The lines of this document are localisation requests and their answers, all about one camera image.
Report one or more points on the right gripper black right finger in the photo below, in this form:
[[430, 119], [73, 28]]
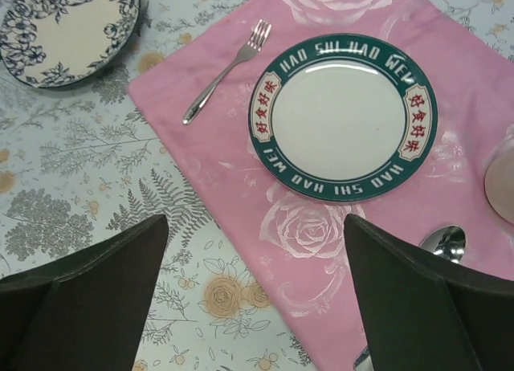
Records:
[[423, 312]]

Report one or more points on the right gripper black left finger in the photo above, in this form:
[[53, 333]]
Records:
[[85, 311]]

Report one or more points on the silver knife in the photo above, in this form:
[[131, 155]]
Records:
[[363, 362]]

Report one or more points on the silver spoon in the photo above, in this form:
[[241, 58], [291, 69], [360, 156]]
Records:
[[448, 242]]

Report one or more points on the pink rose placemat cloth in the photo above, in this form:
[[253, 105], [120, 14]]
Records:
[[295, 246]]

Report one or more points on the cream enamel mug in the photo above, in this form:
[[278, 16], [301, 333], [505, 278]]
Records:
[[498, 181]]

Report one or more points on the green rimmed white plate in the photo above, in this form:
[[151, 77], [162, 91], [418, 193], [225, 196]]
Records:
[[342, 117]]

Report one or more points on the blue floral ceramic plate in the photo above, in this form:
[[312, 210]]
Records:
[[56, 43]]

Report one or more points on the silver fork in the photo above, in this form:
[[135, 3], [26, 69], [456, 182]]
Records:
[[248, 51]]

